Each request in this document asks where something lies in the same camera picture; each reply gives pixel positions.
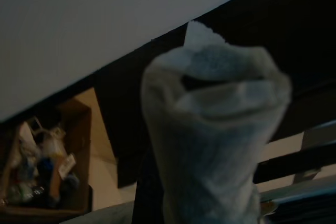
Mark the black furniture panel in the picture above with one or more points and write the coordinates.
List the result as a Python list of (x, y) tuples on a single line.
[(288, 166)]

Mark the black door frame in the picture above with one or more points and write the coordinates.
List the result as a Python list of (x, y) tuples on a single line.
[(52, 99)]

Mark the left gripper sock-covered right finger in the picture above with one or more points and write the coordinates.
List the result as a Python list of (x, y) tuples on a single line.
[(210, 134)]

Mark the brown cardboard box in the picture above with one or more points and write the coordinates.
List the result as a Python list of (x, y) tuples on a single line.
[(81, 134)]

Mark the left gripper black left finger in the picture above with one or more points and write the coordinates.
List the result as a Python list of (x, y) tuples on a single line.
[(149, 203)]

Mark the white paper tag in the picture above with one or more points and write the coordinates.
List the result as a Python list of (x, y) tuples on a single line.
[(67, 165)]

